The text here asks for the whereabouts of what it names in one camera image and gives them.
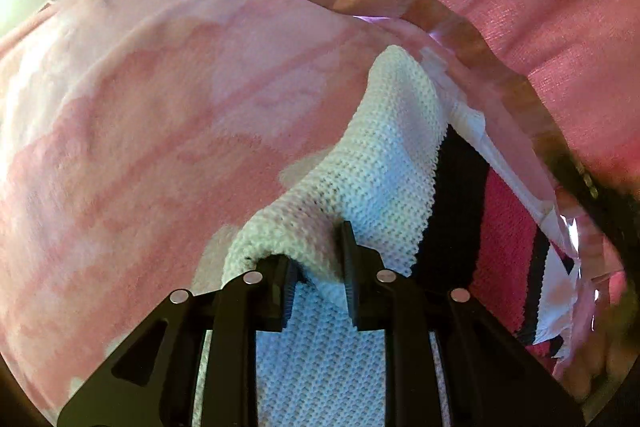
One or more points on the pink black striped knit garment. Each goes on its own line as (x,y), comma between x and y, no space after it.
(505,247)

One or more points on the white knit sweater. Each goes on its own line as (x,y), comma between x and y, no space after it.
(370,167)

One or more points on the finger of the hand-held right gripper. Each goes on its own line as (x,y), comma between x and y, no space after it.
(582,192)

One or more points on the person's right hand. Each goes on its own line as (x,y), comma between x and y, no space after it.
(592,367)

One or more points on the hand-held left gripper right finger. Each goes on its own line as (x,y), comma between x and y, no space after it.
(351,279)

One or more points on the pink patterned blanket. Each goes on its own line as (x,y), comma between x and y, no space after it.
(150,132)

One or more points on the pink curtain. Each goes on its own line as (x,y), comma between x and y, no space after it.
(500,7)

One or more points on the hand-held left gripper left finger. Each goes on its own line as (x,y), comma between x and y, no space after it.
(286,294)

